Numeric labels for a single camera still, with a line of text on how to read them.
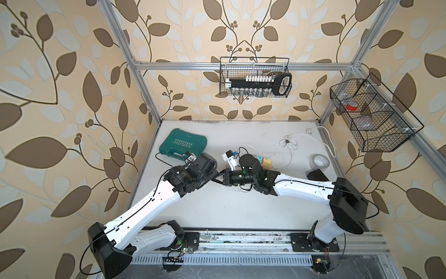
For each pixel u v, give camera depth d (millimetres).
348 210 432
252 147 899
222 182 661
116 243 385
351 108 806
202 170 535
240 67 911
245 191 675
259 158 937
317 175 926
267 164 935
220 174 707
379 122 726
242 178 653
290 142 1064
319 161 992
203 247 731
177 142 1037
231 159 717
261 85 864
